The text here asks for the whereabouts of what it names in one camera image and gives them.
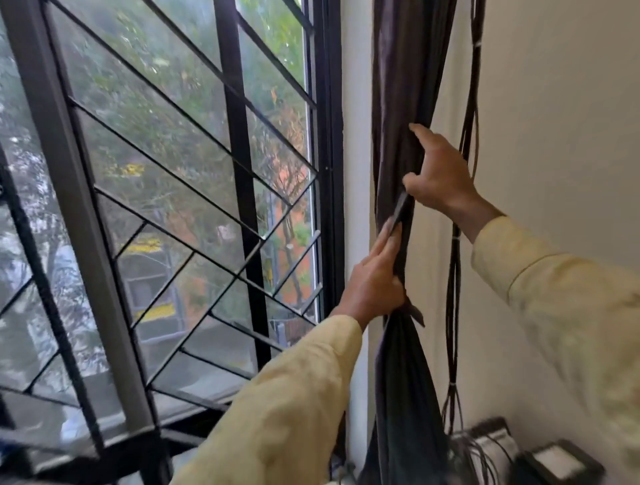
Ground person's right hand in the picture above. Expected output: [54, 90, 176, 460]
[402, 123, 490, 227]

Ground person's left hand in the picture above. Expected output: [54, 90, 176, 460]
[331, 217, 407, 331]

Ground dark curtain tie strap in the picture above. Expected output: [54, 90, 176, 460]
[385, 189, 426, 329]

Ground dark grey curtain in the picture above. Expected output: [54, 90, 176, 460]
[359, 0, 459, 485]

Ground person's right forearm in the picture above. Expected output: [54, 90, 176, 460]
[451, 196, 640, 453]

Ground person's left forearm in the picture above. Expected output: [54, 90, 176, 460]
[170, 310, 364, 485]

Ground black metal window grille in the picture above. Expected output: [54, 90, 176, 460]
[0, 0, 323, 485]

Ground black router box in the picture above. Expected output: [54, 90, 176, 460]
[449, 417, 522, 485]

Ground black box with white label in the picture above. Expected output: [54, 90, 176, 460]
[510, 439, 606, 485]

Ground bundle of black cables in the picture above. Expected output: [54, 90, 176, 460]
[439, 0, 487, 436]

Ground black window frame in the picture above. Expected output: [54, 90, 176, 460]
[306, 0, 348, 468]

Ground grey window sash frame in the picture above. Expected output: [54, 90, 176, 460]
[0, 0, 157, 434]

